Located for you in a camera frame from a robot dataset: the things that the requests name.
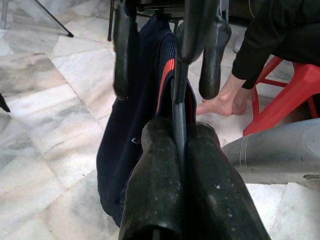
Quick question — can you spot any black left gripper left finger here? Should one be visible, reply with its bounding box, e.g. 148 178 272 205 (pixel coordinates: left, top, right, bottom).
119 116 185 240

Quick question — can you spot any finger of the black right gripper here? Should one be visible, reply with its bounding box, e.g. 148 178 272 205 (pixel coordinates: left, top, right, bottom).
112 4 138 101
199 14 233 100

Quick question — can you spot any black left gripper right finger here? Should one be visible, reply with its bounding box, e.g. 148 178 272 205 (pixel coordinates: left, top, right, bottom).
184 124 272 240

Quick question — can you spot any dark navy shirt red trim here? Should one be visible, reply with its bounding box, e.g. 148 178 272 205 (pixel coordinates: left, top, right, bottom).
96 16 198 228

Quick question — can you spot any black plastic hanger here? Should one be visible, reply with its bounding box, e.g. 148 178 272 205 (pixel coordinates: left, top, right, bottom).
171 0 218 163

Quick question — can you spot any person's bare foot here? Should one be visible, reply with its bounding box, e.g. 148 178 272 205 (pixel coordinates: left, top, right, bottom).
196 84 254 117

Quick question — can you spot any black metal stand leg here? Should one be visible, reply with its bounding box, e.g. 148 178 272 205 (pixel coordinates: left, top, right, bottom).
32 0 75 38

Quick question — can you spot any red plastic stool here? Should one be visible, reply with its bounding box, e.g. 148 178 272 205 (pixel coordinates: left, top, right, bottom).
242 56 320 137

